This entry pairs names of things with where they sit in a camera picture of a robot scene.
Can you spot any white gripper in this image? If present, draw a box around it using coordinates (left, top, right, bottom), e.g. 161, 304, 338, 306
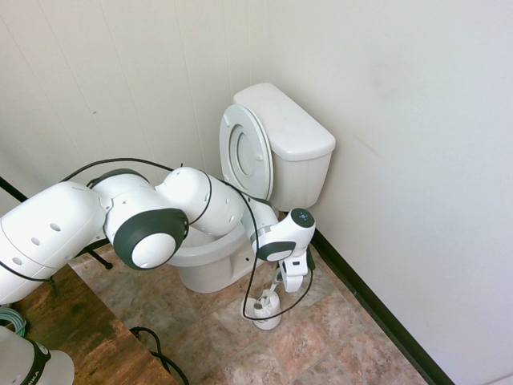
273, 249, 311, 294

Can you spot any white toilet brush holder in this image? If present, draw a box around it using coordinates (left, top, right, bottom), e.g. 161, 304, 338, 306
240, 291, 283, 331

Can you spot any white toilet bowl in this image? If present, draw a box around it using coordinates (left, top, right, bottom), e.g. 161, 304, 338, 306
170, 199, 281, 294

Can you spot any white toilet tank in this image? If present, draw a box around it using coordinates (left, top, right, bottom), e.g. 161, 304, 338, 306
270, 145, 336, 213

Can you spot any white toilet seat cover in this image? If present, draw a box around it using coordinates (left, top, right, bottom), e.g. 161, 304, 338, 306
232, 104, 276, 201

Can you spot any white toilet tank lid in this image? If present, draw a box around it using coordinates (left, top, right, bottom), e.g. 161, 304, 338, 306
232, 83, 337, 163

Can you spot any black rubber baseboard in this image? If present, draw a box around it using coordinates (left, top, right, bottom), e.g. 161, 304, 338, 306
309, 227, 456, 385

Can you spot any black camera cable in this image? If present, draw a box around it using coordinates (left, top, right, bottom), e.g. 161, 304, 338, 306
63, 158, 317, 322

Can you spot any white toilet seat ring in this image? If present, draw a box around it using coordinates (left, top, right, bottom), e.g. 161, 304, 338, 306
219, 104, 273, 201

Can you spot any thick black power cable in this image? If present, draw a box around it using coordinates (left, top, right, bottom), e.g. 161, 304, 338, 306
128, 326, 191, 385

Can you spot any coiled green cable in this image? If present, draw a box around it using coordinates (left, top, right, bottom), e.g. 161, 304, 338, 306
0, 306, 28, 336

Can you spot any black camera tripod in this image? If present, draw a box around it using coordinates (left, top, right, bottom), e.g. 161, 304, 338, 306
0, 176, 114, 298

